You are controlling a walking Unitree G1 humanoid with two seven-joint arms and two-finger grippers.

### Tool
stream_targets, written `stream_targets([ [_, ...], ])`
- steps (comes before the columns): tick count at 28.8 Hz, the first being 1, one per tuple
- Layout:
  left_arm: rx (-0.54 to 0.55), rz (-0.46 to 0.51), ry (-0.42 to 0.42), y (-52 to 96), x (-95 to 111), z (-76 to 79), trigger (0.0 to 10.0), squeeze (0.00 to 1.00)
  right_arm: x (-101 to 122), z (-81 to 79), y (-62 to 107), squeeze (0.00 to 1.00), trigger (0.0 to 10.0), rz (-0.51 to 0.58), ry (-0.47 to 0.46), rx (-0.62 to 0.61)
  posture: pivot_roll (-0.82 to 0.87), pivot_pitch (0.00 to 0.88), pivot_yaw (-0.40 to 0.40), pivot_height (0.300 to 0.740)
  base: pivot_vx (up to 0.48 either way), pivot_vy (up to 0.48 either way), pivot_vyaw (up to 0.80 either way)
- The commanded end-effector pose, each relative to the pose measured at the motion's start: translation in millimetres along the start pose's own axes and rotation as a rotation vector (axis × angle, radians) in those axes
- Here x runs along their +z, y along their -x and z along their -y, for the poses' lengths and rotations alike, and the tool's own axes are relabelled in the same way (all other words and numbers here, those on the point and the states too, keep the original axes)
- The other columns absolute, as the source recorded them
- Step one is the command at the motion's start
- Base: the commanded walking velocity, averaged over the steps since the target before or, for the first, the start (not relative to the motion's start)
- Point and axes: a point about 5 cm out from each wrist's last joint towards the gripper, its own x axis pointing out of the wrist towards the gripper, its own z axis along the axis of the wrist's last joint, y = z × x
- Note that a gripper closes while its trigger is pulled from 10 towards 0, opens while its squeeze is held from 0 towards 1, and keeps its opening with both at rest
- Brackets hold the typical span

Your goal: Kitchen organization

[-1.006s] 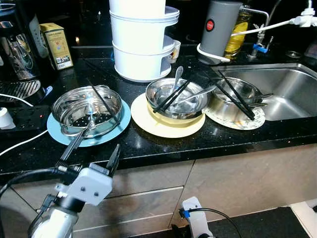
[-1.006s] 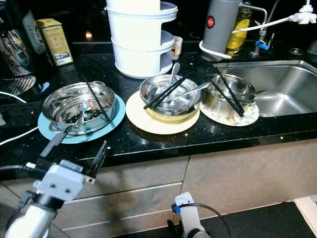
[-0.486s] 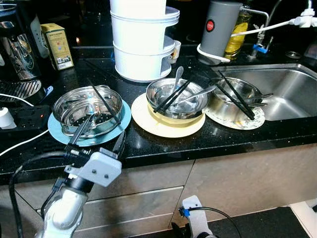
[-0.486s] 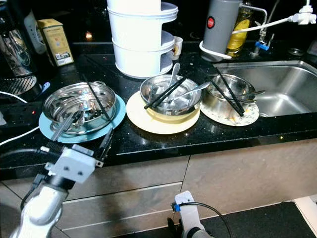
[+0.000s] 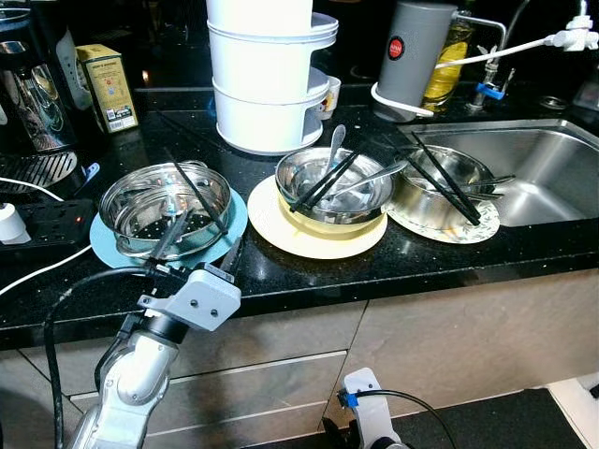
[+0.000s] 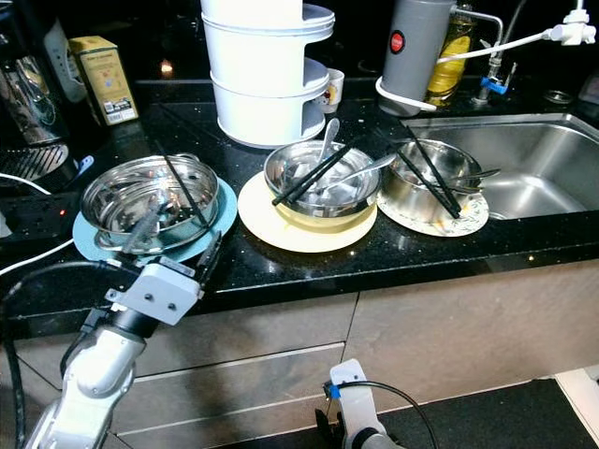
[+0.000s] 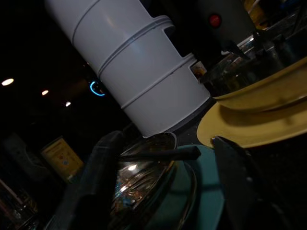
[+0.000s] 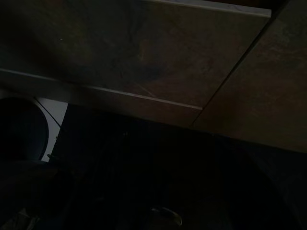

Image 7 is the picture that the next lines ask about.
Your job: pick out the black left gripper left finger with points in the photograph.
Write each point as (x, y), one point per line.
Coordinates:
(91, 187)

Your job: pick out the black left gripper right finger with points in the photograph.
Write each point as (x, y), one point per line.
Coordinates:
(244, 187)

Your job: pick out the black chopstick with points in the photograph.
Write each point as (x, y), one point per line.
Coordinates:
(168, 154)

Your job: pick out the blue plate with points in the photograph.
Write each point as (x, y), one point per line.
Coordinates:
(206, 187)

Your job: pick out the yellow tea box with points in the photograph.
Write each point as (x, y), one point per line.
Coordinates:
(62, 158)

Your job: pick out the yellow plate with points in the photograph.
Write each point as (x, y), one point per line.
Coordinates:
(239, 129)

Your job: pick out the yellow bowl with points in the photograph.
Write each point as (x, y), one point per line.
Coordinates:
(275, 93)

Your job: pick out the round steel bowl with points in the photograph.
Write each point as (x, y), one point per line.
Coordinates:
(239, 74)

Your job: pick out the white printed cup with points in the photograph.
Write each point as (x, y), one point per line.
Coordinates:
(199, 70)

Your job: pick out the yellow oil bottle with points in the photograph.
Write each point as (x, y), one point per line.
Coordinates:
(256, 14)

